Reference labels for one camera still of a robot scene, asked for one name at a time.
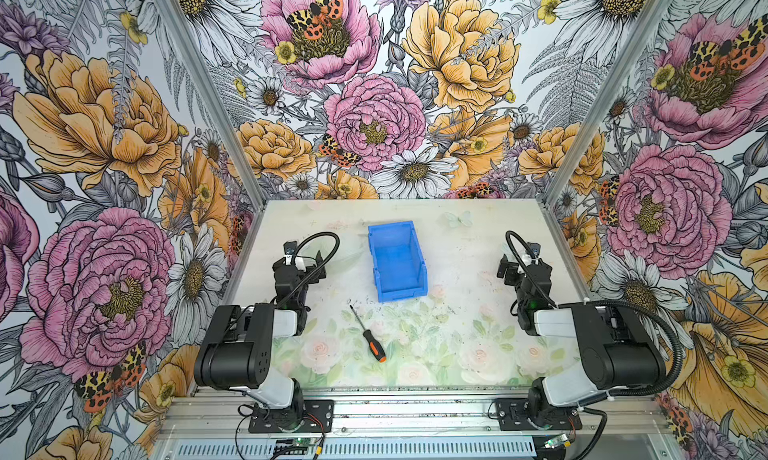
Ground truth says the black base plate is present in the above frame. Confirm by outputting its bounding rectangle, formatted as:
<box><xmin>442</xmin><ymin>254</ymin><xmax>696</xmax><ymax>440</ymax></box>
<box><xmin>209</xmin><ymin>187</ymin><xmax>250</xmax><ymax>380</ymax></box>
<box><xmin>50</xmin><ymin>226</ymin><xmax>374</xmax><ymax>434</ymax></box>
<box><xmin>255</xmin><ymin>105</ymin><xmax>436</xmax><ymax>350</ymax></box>
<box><xmin>494</xmin><ymin>398</ymin><xmax>583</xmax><ymax>431</ymax></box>
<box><xmin>247</xmin><ymin>400</ymin><xmax>335</xmax><ymax>434</ymax></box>

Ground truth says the green circuit board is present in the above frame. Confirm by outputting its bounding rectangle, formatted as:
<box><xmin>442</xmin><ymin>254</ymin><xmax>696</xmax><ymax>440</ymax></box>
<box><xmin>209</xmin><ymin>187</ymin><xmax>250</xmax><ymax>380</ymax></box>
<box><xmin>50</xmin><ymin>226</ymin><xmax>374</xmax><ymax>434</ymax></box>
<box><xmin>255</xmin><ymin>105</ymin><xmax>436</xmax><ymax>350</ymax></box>
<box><xmin>272</xmin><ymin>438</ymin><xmax>320</xmax><ymax>458</ymax></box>

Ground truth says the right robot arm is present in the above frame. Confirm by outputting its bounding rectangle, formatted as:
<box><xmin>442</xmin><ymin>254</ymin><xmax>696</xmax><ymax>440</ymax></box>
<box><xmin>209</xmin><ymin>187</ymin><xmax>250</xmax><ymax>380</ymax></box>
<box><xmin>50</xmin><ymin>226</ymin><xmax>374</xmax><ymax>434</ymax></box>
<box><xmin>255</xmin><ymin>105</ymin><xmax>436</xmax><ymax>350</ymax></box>
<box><xmin>496</xmin><ymin>244</ymin><xmax>669</xmax><ymax>430</ymax></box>

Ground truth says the aluminium frame rail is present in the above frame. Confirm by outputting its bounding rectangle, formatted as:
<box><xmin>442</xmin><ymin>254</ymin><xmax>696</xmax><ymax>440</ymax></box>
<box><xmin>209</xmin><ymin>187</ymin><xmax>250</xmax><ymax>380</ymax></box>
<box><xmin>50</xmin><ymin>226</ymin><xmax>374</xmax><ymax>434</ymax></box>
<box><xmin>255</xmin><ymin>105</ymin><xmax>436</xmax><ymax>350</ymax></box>
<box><xmin>157</xmin><ymin>386</ymin><xmax>673</xmax><ymax>442</ymax></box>

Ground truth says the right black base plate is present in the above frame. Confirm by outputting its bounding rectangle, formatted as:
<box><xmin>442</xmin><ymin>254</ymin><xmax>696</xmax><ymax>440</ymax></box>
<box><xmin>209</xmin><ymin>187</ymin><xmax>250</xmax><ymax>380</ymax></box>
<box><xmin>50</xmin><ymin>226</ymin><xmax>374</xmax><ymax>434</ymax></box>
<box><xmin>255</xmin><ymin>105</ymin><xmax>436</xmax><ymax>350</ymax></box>
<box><xmin>494</xmin><ymin>398</ymin><xmax>583</xmax><ymax>431</ymax></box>

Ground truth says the orange black handled screwdriver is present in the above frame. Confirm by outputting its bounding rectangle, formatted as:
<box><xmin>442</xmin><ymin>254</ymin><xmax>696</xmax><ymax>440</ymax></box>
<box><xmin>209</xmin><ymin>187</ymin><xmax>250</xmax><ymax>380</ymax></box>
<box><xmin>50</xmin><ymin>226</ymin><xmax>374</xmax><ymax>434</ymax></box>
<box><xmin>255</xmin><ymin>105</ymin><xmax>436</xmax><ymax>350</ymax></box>
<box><xmin>349</xmin><ymin>305</ymin><xmax>387</xmax><ymax>363</ymax></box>

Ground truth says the blue plastic bin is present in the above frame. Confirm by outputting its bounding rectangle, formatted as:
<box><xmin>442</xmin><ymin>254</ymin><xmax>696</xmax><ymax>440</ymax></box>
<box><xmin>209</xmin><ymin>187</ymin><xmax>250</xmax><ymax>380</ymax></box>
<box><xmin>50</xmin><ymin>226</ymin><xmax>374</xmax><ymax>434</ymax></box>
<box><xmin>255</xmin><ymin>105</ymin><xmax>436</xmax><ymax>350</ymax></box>
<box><xmin>368</xmin><ymin>221</ymin><xmax>428</xmax><ymax>303</ymax></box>

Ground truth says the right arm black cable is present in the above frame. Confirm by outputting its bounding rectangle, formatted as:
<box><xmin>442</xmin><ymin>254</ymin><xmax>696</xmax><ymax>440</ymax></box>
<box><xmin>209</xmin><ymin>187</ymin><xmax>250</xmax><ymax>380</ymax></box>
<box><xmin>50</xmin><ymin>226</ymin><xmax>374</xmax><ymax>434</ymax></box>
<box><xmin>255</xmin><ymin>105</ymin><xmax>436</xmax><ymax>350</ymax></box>
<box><xmin>505</xmin><ymin>230</ymin><xmax>686</xmax><ymax>398</ymax></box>

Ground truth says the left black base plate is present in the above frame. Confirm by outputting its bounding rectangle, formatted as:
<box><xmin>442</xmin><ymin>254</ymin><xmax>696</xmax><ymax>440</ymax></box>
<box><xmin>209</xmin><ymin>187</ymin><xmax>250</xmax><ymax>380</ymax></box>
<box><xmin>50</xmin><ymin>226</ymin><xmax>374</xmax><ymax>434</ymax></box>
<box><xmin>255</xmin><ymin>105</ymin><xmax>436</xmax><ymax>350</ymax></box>
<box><xmin>247</xmin><ymin>400</ymin><xmax>335</xmax><ymax>434</ymax></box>

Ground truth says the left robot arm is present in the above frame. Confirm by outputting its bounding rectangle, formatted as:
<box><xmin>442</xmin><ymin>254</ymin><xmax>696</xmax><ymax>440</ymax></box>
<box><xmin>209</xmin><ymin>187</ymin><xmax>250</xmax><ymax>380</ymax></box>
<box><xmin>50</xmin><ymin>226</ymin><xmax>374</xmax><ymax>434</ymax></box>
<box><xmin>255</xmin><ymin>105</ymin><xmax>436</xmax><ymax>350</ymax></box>
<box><xmin>193</xmin><ymin>240</ymin><xmax>338</xmax><ymax>432</ymax></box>

